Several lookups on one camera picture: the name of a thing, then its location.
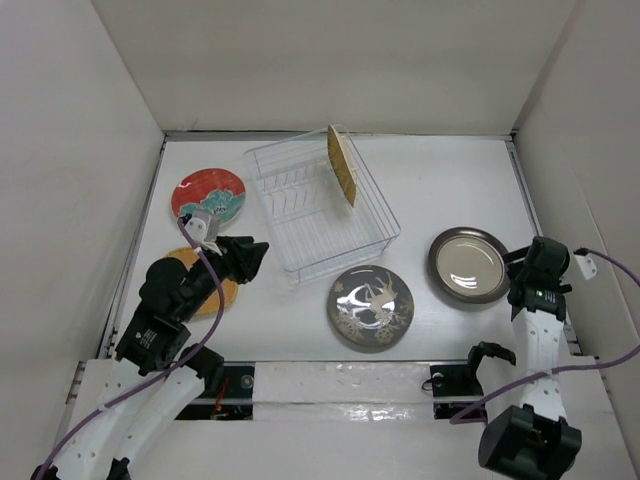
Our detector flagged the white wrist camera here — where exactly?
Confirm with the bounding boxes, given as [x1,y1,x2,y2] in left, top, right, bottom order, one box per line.
[180,209,221,254]
[573,247,598,281]

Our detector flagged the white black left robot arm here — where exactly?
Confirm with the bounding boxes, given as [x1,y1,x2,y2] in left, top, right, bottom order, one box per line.
[32,236,269,479]

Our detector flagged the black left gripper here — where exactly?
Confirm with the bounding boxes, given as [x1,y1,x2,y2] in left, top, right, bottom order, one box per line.
[179,233,268,320]

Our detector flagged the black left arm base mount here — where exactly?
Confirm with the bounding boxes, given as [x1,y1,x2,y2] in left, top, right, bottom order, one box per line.
[176,363,255,421]

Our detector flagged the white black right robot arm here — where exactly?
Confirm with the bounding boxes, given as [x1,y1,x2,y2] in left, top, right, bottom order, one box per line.
[478,236,582,479]

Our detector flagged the orange woven-pattern plate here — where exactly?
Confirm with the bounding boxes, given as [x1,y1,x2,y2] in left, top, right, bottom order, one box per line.
[163,246,241,319]

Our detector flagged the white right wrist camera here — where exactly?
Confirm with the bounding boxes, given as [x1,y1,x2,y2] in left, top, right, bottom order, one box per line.
[573,247,598,281]

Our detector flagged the brown rimmed cream plate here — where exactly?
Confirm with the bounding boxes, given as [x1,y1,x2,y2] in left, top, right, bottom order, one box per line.
[425,226,509,305]

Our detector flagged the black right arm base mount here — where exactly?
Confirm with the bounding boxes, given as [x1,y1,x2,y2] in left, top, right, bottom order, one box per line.
[421,363,484,420]

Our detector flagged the red and teal round plate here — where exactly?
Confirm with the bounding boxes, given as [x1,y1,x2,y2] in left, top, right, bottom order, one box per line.
[170,168,246,225]

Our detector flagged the yellow green leaf-shaped plate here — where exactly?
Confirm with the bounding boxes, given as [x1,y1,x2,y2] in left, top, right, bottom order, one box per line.
[327,125,357,207]

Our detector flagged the white wire dish rack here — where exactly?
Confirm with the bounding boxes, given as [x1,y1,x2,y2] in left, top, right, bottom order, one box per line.
[244,124,401,284]

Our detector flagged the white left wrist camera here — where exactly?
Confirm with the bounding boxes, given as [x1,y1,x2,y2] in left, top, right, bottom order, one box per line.
[180,209,221,254]

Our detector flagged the grey plate with floral pattern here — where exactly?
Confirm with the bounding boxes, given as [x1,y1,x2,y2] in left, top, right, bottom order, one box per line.
[326,265,415,352]

